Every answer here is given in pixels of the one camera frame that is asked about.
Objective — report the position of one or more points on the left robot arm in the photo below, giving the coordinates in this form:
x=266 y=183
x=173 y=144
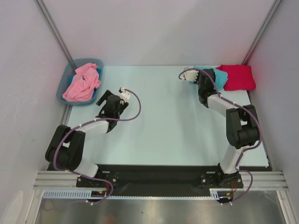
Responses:
x=66 y=148

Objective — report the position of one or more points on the turquoise t shirt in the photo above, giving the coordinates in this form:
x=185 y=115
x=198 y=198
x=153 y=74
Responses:
x=221 y=77

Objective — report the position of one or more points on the pink t shirt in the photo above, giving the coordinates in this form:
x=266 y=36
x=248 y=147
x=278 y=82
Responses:
x=84 y=83

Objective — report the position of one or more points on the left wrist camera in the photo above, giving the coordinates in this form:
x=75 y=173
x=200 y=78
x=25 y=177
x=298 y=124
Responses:
x=124 y=95

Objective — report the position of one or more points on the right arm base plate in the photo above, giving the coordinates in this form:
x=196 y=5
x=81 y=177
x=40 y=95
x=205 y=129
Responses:
x=220 y=180

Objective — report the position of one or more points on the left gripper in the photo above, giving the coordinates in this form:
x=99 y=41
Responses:
x=103 y=98

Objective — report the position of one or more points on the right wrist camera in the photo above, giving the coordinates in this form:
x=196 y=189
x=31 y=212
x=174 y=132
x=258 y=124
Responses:
x=191 y=75

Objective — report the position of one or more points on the right corner aluminium post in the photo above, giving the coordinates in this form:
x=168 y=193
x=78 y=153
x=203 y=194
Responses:
x=265 y=25

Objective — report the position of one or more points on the left slotted cable duct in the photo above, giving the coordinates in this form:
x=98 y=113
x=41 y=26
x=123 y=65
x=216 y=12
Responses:
x=74 y=194

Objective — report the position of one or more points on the corner aluminium post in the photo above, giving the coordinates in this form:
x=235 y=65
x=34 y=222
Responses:
x=265 y=25
x=53 y=28

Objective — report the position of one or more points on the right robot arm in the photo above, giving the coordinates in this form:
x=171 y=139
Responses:
x=242 y=127

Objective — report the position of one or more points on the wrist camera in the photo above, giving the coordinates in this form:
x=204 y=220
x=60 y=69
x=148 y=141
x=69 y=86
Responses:
x=191 y=75
x=124 y=95

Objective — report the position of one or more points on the folded red t shirt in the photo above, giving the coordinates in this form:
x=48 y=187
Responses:
x=239 y=77

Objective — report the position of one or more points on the left corner aluminium post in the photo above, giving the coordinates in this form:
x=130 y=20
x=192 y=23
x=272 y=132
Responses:
x=53 y=28

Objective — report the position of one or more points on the aluminium front rail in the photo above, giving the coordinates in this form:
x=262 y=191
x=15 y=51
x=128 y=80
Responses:
x=66 y=180

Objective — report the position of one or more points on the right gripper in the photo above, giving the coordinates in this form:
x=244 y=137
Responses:
x=203 y=79

